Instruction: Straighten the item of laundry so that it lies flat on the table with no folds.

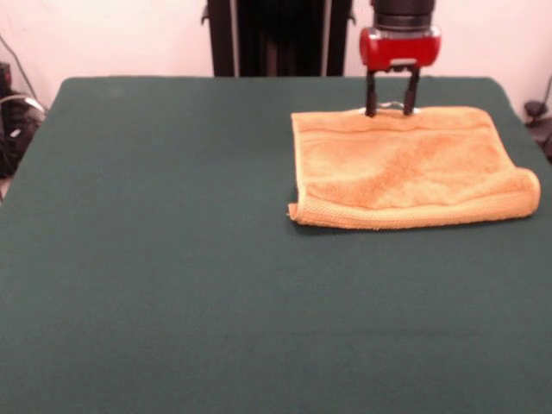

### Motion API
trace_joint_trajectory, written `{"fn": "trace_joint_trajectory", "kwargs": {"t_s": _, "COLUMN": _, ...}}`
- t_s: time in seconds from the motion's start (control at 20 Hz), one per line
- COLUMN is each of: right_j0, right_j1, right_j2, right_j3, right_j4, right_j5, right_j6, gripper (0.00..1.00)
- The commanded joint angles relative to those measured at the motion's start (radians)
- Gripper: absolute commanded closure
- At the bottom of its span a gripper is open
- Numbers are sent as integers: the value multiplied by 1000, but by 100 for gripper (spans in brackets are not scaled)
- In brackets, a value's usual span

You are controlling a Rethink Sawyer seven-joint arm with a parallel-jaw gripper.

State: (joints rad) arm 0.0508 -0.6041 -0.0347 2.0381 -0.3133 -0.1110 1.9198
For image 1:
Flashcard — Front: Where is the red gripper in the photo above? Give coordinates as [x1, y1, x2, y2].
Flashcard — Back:
[360, 25, 443, 118]

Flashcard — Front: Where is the tan terry towel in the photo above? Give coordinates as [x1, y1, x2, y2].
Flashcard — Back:
[287, 101, 542, 230]

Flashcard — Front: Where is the grey office chair base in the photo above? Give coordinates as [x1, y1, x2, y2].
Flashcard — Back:
[524, 71, 552, 164]

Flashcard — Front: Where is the dark green table cloth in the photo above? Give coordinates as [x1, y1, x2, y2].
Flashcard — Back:
[0, 76, 552, 414]

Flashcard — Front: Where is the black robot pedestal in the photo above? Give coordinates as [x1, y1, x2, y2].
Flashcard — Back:
[200, 0, 373, 78]

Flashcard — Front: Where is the black equipment with cables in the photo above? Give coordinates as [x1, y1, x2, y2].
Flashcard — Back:
[0, 34, 47, 179]

